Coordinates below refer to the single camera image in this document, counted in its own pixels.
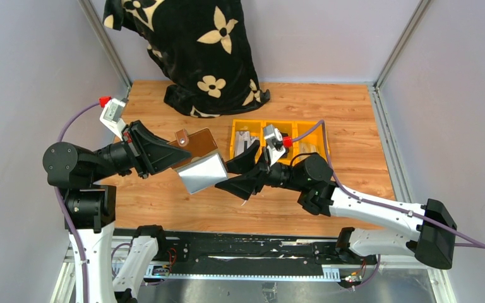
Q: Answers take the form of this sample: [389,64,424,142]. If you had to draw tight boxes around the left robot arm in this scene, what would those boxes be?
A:
[43,121,191,302]

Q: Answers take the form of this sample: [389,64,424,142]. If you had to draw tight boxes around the black floral blanket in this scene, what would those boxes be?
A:
[102,1,271,119]

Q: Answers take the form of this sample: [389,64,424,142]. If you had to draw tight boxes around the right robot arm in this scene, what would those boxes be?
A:
[215,142,457,270]

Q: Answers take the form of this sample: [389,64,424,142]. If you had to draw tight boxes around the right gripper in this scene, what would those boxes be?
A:
[215,140,306,201]

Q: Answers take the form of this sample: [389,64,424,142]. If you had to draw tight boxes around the white cards in bin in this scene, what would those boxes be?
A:
[233,131,258,157]

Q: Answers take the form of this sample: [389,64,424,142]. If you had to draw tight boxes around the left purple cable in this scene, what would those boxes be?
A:
[54,97,113,303]

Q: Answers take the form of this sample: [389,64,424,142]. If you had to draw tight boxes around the middle yellow bin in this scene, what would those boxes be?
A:
[263,121,299,165]

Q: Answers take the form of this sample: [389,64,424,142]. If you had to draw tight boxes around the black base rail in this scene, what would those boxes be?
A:
[152,231,376,282]

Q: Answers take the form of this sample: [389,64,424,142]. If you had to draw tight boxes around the right yellow bin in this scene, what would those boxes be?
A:
[293,121,331,160]

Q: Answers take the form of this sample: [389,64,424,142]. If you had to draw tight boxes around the purple cable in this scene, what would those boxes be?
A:
[283,120,485,257]
[54,97,113,303]

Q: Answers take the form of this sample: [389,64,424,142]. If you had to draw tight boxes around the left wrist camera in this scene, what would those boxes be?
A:
[99,96,128,140]

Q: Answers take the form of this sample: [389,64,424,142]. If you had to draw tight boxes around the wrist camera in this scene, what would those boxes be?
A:
[263,124,286,167]
[99,96,128,140]

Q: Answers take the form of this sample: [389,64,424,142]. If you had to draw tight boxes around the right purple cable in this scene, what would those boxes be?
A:
[283,120,485,257]

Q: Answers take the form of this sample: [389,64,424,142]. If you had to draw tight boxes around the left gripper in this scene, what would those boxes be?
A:
[92,118,192,181]

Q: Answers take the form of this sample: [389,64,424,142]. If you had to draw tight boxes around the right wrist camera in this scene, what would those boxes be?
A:
[263,124,286,167]

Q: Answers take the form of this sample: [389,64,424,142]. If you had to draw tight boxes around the brown leather card holder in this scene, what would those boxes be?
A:
[170,128,228,194]

